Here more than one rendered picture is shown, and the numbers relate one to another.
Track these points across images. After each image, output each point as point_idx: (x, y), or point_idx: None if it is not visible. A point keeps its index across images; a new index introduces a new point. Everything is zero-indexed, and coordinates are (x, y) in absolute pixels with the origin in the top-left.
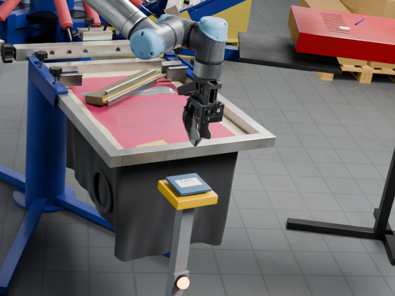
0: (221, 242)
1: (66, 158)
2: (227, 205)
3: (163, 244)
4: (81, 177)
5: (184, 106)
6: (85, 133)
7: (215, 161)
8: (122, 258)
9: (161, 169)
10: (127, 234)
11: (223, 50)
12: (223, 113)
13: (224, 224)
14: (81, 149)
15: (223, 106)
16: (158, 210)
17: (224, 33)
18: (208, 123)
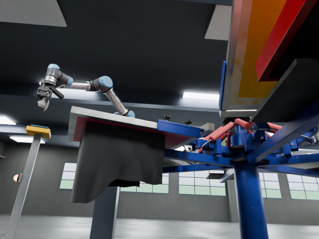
0: (71, 200)
1: (139, 182)
2: (77, 168)
3: (71, 194)
4: (122, 181)
5: None
6: None
7: (82, 138)
8: (70, 199)
9: (79, 146)
10: (73, 184)
11: (47, 71)
12: (37, 90)
13: (74, 184)
14: None
15: (38, 88)
16: (76, 170)
17: (48, 66)
18: (37, 96)
